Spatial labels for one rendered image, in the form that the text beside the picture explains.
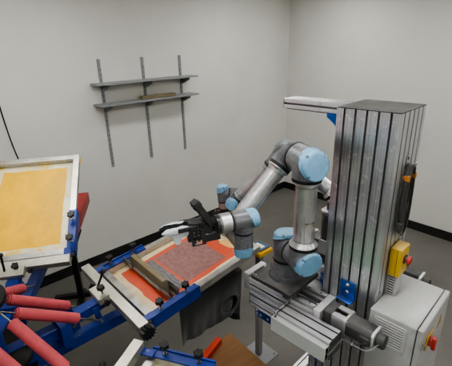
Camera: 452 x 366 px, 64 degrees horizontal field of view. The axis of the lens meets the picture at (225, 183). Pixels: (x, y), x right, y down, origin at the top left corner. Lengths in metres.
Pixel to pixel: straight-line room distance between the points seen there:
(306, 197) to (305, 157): 0.17
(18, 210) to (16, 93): 1.35
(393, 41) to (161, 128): 2.89
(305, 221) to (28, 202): 1.86
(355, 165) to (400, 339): 0.71
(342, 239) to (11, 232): 1.94
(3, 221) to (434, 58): 4.35
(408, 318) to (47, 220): 2.07
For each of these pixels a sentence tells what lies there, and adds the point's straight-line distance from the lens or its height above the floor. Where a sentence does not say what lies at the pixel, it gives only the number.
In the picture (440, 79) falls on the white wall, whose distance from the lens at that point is 4.78.
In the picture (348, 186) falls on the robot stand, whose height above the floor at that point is 1.71.
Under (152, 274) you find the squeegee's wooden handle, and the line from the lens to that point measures 2.09.
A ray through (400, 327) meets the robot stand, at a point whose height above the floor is 1.21.
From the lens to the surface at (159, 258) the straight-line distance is 2.37.
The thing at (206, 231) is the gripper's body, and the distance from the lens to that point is 1.31.
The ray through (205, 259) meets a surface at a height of 1.05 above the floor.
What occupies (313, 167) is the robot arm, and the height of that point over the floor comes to 1.85.
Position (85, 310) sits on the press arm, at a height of 1.05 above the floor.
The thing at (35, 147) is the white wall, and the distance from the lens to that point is 3.81.
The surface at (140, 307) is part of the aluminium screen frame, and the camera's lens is 2.02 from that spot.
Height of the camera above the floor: 2.27
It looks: 21 degrees down
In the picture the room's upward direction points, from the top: 2 degrees counter-clockwise
